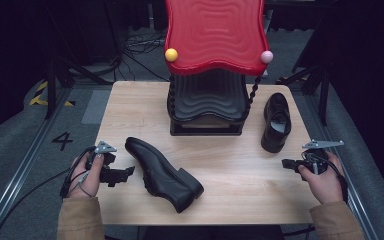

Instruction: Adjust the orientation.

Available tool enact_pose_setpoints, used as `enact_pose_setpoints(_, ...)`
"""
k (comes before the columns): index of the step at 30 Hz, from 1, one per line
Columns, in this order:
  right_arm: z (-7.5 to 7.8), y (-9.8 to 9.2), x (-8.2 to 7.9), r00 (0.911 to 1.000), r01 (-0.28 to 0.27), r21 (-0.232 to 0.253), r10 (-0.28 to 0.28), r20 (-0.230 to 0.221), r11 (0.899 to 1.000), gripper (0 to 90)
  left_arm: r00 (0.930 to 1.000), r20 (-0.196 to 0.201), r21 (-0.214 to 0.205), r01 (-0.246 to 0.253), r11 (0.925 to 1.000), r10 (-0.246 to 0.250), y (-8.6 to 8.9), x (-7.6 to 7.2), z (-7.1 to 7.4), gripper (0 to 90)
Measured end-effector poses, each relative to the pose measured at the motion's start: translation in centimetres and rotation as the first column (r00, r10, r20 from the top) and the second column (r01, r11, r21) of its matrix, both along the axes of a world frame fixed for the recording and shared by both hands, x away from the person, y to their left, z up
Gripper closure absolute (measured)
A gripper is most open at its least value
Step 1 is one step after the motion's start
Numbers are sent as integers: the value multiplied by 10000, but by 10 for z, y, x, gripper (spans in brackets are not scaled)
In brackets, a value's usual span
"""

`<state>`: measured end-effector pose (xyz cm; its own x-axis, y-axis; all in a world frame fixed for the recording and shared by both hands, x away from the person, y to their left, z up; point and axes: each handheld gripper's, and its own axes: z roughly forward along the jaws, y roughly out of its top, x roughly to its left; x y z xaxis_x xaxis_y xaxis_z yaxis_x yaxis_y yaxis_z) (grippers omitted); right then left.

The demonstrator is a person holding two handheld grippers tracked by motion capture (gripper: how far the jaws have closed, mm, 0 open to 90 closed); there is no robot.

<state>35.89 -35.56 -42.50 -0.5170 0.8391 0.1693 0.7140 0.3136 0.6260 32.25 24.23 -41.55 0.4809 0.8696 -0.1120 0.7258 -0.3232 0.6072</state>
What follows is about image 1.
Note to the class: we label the person's right hand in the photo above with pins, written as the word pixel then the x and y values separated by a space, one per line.
pixel 326 186

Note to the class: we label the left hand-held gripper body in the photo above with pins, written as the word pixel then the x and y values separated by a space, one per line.
pixel 104 147

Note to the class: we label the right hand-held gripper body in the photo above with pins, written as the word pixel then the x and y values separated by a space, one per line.
pixel 316 156

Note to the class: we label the black leather shoe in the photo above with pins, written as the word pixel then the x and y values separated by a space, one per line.
pixel 161 173
pixel 276 120

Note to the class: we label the black metal stand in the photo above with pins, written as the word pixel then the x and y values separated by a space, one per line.
pixel 320 83
pixel 51 83

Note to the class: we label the red and black shoe rack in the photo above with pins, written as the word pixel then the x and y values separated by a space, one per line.
pixel 215 36

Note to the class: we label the person's left hand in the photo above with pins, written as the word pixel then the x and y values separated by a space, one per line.
pixel 88 180

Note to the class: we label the yellow and black floor tape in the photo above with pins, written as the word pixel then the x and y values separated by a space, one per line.
pixel 38 98

